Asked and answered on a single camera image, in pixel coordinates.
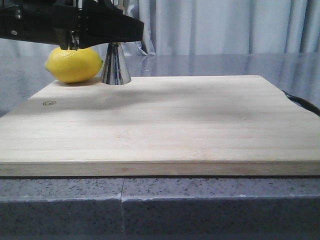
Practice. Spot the steel double jigger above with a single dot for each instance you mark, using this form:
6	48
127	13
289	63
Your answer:
114	70

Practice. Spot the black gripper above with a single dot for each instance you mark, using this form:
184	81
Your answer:
55	22

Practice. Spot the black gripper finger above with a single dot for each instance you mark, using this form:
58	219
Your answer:
102	22

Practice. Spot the light wooden cutting board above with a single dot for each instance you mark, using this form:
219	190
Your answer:
159	126

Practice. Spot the yellow lemon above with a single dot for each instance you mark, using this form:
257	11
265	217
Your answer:
73	66

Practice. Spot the grey curtain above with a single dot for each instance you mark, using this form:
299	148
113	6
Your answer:
222	27

